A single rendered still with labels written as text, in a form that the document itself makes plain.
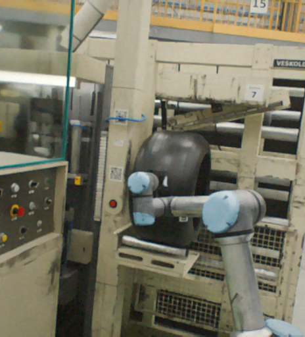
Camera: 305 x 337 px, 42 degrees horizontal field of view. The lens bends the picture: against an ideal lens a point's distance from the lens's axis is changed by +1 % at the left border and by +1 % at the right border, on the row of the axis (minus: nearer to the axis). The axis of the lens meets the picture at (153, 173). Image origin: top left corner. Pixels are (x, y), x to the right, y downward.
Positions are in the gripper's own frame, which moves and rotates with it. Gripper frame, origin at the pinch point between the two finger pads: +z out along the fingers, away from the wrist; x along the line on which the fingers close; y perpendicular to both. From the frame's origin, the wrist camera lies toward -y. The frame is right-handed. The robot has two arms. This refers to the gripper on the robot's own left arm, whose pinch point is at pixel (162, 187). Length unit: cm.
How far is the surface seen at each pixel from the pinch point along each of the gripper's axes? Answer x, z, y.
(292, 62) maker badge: -45, 70, 77
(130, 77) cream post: 29, 15, 50
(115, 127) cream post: 34.6, 18.4, 25.3
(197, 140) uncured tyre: -8.7, 18.0, 23.4
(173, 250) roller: -4.4, 17.5, -30.4
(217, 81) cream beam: -10, 41, 57
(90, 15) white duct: 68, 39, 89
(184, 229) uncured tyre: -10.0, 10.4, -18.3
